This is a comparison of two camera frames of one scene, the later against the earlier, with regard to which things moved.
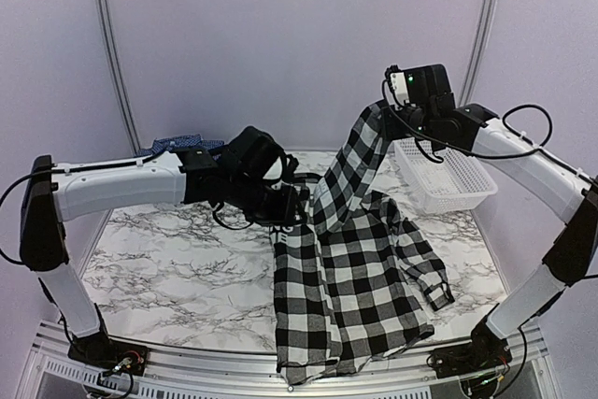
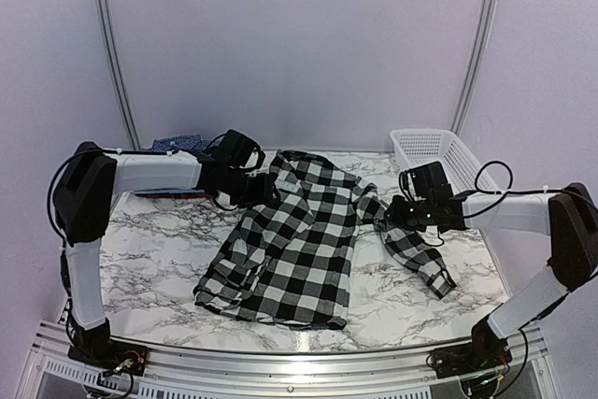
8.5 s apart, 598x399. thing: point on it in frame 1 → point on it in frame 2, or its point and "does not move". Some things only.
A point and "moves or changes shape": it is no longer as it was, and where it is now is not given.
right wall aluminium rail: (486, 19) does not move
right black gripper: (391, 130) → (395, 218)
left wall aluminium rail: (112, 46) does not move
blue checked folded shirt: (182, 141) does not move
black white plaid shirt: (338, 284) moves or changes shape
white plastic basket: (460, 182) does not move
